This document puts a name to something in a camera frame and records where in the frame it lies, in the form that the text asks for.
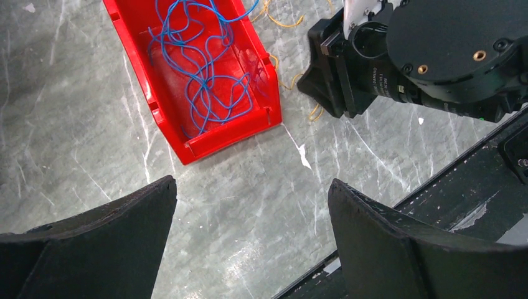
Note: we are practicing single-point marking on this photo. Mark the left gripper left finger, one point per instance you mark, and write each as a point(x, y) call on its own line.
point(111, 251)

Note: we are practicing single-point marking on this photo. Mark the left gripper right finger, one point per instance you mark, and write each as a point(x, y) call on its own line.
point(387, 254)

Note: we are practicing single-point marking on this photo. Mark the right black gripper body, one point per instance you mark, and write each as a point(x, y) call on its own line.
point(362, 62)

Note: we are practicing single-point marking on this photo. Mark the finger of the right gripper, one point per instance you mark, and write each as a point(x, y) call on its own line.
point(322, 84)

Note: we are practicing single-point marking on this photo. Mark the red plastic bin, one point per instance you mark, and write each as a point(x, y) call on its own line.
point(205, 74)

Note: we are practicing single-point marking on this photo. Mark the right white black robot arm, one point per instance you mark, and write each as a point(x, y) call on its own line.
point(464, 57)

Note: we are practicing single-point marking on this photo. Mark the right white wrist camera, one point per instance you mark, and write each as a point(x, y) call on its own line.
point(356, 12)

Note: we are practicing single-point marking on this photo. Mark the black aluminium base frame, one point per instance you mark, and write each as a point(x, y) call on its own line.
point(481, 194)

